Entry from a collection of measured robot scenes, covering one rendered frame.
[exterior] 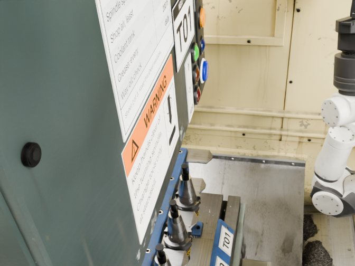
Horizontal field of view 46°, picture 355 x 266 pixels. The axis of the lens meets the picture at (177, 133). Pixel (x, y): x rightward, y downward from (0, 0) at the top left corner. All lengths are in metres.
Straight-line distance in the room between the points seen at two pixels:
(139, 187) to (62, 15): 0.18
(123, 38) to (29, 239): 0.15
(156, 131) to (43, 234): 0.20
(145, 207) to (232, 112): 1.15
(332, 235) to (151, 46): 1.42
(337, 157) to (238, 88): 0.52
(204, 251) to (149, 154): 0.95
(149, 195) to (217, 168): 1.26
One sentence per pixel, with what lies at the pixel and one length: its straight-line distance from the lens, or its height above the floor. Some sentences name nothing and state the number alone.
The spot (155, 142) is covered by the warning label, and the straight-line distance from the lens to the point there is 0.38.
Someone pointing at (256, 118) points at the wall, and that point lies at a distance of 1.52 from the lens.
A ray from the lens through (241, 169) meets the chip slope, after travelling 1.63.
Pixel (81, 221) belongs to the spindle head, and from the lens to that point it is 0.25.
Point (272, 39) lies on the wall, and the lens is 1.34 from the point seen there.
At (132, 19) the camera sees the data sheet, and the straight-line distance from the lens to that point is 0.31.
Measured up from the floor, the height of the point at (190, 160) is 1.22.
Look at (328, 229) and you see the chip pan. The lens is 1.71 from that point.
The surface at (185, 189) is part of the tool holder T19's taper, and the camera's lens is 0.95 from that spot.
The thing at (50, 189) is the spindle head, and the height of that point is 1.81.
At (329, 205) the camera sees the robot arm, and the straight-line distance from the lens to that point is 1.13.
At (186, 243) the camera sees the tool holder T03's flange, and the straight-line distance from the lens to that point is 0.91.
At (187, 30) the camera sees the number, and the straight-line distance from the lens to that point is 0.49.
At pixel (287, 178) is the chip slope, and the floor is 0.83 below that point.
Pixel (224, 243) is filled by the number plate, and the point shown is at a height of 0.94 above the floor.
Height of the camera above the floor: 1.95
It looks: 38 degrees down
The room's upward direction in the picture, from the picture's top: 5 degrees counter-clockwise
